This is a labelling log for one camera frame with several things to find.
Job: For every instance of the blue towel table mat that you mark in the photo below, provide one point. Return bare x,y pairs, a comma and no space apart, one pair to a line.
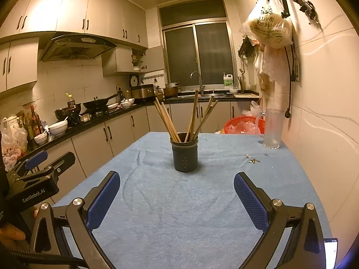
162,218

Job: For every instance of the range hood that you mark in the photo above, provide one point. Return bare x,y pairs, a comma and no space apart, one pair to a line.
75,46

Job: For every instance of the silver toaster box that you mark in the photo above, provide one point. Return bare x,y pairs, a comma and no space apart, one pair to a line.
143,91

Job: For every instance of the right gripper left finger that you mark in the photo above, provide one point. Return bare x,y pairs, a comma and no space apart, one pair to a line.
85,215

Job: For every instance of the red plastic basket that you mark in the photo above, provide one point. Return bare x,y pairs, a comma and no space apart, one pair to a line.
241,125

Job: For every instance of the black utensil holder cup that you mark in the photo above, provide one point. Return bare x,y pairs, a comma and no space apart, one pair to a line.
185,154

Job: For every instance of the black wok pan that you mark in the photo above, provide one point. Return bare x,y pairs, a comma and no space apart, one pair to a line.
98,103

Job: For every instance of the kitchen faucet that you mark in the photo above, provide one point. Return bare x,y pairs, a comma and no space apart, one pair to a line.
200,81

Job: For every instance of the hanging plastic bag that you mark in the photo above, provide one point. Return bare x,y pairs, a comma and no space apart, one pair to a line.
266,25

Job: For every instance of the white bowl on counter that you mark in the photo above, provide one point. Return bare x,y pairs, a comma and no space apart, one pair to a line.
58,128

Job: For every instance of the green white detergent jug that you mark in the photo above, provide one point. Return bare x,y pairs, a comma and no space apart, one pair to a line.
228,81

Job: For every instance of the chopstick in cup leftmost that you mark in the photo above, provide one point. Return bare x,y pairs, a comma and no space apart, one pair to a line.
160,111

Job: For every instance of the small white bowl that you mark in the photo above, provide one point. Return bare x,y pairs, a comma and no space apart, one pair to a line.
41,139

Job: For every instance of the wooden chopstick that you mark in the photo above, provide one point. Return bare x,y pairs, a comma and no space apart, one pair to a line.
187,138
206,116
170,123

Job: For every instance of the seed shell cluster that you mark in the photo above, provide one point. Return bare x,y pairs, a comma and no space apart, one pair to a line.
254,160

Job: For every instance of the steel cooking pot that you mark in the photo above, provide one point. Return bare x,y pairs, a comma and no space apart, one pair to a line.
171,90

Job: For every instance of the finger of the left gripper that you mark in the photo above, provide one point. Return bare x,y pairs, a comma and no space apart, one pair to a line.
32,163

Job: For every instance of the person's left hand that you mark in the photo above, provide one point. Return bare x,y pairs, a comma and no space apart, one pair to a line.
13,237

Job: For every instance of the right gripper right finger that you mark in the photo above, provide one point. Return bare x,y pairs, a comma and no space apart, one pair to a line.
305,244

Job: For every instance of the smartphone with lit screen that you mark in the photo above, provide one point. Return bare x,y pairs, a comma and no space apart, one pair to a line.
331,247

